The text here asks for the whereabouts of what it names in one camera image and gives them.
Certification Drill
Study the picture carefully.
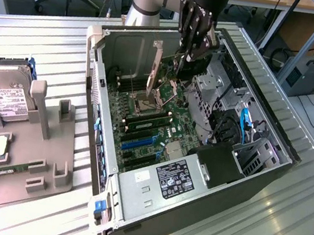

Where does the silver hard disk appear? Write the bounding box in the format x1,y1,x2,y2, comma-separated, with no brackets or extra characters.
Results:
0,60,38,127

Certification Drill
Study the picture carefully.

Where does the thin metal locking lever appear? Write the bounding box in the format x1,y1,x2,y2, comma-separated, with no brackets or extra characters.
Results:
125,70,138,97

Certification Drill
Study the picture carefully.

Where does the silver perforated drive cage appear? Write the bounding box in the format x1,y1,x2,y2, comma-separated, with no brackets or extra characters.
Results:
179,29,268,152

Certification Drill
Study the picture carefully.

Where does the silver power supply unit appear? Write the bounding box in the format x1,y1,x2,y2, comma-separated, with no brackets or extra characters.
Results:
102,139,218,235

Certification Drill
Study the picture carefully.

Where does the silver disk bay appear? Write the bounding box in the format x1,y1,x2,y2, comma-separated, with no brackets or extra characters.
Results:
228,133,286,183

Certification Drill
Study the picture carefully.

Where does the green motherboard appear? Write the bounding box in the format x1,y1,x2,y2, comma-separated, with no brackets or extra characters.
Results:
93,65,215,186

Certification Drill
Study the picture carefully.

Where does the blue wire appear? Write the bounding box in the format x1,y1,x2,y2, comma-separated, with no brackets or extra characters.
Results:
234,106,258,148

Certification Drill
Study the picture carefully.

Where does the grey control box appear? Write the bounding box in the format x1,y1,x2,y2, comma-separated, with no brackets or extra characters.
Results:
278,52,314,101

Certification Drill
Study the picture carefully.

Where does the black power wire bundle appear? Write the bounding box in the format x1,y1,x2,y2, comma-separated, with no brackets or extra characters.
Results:
203,105,245,150

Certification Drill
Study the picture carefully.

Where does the metal socket cover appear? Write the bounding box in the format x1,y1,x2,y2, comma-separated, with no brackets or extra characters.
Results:
152,75,180,109

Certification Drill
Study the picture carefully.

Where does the black coiled cable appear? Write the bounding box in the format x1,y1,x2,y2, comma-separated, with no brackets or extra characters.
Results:
267,45,291,71

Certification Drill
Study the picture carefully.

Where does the black plastic air shroud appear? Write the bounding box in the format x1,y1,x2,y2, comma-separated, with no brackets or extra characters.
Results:
182,136,252,195

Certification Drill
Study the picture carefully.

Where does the blue case latch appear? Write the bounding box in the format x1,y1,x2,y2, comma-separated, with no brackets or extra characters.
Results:
92,199,108,215

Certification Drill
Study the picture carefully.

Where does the thick black wire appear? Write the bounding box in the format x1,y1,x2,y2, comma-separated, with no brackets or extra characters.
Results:
106,64,123,82

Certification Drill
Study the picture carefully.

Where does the black expansion slot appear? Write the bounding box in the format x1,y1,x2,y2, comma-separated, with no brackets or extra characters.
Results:
118,128,155,148
121,147,158,168
122,154,159,176

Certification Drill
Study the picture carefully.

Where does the silver chipset heatsink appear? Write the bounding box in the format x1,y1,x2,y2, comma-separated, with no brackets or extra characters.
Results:
164,141,186,162

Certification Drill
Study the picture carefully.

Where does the green RAM stick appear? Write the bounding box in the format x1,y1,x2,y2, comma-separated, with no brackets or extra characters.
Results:
0,159,32,186
126,110,172,137

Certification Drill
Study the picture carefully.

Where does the blue expansion slot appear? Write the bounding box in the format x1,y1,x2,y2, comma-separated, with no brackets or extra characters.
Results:
120,134,156,156

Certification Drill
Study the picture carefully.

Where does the CPU socket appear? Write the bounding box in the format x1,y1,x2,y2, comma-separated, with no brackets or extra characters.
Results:
129,88,162,119

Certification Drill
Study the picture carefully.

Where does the open black PC case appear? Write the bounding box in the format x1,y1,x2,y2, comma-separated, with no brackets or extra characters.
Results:
52,6,314,235

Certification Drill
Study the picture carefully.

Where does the grey parts rack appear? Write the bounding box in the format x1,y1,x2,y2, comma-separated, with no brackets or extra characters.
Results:
0,73,91,231

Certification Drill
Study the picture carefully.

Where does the graphics card with metal bracket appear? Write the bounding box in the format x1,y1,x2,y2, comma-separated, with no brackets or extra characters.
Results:
143,39,215,106

